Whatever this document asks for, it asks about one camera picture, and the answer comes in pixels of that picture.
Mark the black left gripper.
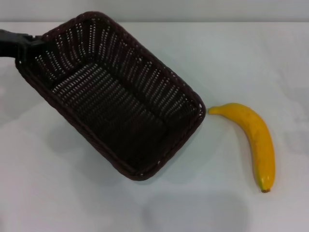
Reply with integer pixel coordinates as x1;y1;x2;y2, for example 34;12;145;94
0;29;48;64

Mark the yellow banana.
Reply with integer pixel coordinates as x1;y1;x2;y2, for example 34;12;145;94
208;102;276;193

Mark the black woven rectangular basket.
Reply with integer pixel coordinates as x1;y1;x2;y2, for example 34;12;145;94
14;11;206;181

